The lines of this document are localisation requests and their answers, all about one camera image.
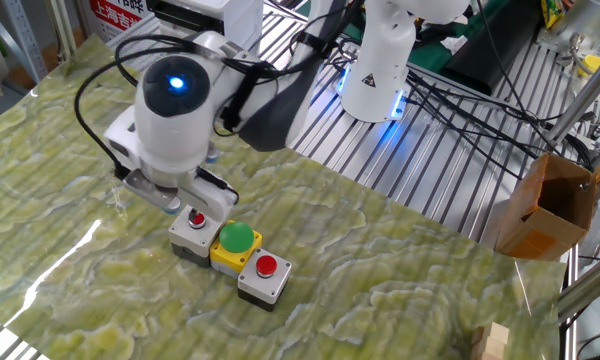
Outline blue capped metal bracket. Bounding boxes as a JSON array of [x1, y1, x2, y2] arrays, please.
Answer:
[[203, 141, 222, 166]]

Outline white box raised red button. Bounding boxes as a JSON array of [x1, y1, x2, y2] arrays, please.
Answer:
[[236, 248, 293, 313]]

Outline white box black handle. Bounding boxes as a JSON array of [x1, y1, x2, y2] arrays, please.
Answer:
[[146, 0, 265, 52]]

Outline colourful snack packet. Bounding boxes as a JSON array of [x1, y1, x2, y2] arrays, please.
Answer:
[[539, 0, 567, 30]]

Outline black roll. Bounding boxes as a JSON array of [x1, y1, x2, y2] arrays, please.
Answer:
[[437, 0, 545, 97]]

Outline small yellow object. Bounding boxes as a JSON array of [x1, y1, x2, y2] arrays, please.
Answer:
[[576, 53, 600, 80]]

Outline red white sign board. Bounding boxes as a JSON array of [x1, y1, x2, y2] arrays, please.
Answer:
[[87, 0, 155, 44]]

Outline green marble pattern mat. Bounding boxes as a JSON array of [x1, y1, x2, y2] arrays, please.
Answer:
[[0, 33, 568, 360]]

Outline open cardboard box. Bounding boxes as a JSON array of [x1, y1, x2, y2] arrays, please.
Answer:
[[493, 152, 599, 263]]

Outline small wooden block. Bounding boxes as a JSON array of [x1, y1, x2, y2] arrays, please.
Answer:
[[469, 327, 506, 360], [485, 321, 511, 347]]

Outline aluminium frame post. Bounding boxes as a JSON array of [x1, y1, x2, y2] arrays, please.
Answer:
[[556, 248, 600, 325], [543, 43, 600, 147], [43, 0, 80, 62]]

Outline white crumpled paper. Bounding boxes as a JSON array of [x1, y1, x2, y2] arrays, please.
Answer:
[[438, 33, 470, 56]]

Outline grey metal shelf rack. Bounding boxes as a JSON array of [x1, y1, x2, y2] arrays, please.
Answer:
[[0, 0, 50, 85]]

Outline yellow box green mushroom button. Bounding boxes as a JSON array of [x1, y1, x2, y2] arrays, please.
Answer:
[[209, 220, 264, 279]]

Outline black table cable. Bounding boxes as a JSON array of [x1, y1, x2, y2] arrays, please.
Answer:
[[404, 64, 597, 182]]

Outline green cloth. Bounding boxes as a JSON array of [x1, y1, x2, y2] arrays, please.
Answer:
[[343, 0, 512, 75]]

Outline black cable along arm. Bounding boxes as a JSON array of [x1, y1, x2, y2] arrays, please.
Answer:
[[73, 32, 261, 205]]

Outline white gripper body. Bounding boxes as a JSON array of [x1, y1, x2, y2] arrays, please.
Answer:
[[102, 104, 240, 222]]

